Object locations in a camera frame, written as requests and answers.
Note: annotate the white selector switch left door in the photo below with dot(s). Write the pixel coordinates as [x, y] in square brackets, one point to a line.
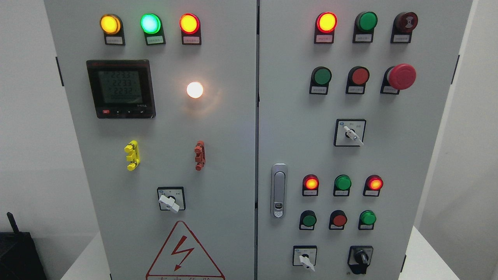
[171, 198]

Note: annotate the green push button lower left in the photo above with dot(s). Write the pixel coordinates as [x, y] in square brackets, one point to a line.
[308, 220]

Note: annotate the red lit indicator light left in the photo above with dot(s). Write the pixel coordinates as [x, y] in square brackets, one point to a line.
[190, 30]

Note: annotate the black box with antenna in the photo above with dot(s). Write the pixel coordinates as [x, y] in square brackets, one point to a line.
[19, 259]

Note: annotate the red emergency stop mushroom button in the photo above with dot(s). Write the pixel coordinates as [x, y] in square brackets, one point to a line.
[397, 78]

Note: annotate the black rotary knob switch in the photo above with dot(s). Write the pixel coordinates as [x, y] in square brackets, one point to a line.
[359, 258]

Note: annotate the red lit indicator lower right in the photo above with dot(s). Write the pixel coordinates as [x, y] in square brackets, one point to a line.
[373, 185]

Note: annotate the white selector switch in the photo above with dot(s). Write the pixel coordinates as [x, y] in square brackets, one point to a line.
[304, 256]
[349, 132]

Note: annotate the silver door lock handle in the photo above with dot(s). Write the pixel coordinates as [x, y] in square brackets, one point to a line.
[279, 182]

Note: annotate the green push button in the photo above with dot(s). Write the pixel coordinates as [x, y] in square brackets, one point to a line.
[367, 220]
[308, 220]
[320, 79]

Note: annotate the green lit indicator light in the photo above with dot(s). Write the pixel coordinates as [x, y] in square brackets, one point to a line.
[153, 29]

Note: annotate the black digital power meter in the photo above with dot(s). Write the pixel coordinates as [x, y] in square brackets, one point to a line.
[122, 89]

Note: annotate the red push button upper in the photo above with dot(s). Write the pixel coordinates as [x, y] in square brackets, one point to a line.
[357, 78]

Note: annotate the white selector switch upper right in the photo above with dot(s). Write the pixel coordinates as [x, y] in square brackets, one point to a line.
[349, 132]

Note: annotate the grey left cabinet door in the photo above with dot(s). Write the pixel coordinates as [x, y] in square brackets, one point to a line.
[220, 198]

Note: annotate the green push button lower right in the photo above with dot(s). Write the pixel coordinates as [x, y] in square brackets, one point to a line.
[367, 220]

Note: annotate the red push button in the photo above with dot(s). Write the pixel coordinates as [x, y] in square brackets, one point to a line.
[338, 220]
[357, 78]

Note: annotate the green push button upper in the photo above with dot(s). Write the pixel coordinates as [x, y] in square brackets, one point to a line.
[320, 79]

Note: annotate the red lit indicator top right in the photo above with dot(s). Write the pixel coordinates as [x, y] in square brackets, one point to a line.
[325, 25]

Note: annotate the grey cabinet door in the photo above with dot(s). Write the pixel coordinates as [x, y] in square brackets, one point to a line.
[297, 128]
[220, 198]

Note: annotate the white selector switch bottom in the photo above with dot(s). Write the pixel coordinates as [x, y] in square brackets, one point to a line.
[304, 256]

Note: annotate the red push button lower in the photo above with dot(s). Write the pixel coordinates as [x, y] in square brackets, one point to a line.
[338, 220]

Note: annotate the red lit indicator lower left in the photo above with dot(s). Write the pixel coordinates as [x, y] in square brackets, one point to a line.
[310, 185]

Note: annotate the red high voltage warning sticker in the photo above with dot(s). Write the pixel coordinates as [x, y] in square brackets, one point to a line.
[183, 257]

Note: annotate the grey right cabinet door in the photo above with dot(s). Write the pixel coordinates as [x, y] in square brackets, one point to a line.
[297, 128]

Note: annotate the yellow indicator light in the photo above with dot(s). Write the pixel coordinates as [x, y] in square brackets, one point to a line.
[112, 28]

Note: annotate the green indicator lower middle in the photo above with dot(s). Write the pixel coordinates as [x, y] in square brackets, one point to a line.
[342, 185]

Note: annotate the white lit indicator lamp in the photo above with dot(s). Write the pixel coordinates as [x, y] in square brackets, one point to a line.
[195, 89]

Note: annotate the green indicator top right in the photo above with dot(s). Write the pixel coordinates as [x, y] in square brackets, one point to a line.
[364, 27]

